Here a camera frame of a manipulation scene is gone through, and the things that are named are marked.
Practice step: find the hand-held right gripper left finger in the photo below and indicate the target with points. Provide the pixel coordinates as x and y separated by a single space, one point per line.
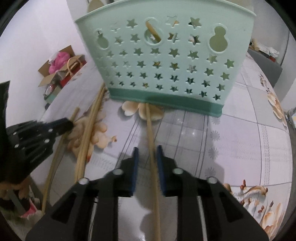
135 171

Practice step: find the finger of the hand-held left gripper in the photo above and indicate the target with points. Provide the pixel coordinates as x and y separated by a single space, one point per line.
46 125
41 146

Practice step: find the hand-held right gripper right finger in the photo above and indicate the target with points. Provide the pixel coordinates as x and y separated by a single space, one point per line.
160 171

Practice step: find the long wooden chopstick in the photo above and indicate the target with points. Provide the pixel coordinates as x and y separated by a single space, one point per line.
151 139
74 114

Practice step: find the mint green utensil basket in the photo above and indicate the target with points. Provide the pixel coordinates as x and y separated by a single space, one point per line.
161 97

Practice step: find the person's left hand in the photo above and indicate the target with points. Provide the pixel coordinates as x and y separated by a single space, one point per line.
13 191

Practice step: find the teal box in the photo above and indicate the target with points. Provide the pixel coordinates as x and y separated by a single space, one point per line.
50 97

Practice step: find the brown cardboard box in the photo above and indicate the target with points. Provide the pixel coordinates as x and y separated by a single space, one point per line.
45 80

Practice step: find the red gift bag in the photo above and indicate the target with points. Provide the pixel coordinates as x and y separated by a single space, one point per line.
69 81

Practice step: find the pink plastic bag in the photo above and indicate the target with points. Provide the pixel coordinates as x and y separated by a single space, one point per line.
60 59

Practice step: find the grey cabinet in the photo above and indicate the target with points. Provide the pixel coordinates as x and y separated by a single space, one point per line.
272 71

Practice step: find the beige cylinder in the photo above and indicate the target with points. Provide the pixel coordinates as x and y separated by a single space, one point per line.
255 44

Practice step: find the white packets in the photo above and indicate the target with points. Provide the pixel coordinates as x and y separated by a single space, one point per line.
269 49

